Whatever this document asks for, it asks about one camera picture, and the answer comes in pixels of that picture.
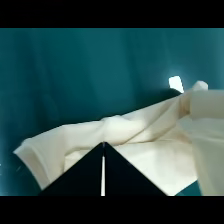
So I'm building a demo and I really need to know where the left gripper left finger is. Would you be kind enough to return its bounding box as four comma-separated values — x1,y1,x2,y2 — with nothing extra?
38,141,105,197

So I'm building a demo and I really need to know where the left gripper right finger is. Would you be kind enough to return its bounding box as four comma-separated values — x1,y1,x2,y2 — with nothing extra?
103,142,168,197

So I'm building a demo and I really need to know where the cream shirt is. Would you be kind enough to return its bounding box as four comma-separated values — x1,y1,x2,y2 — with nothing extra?
12,80,224,197

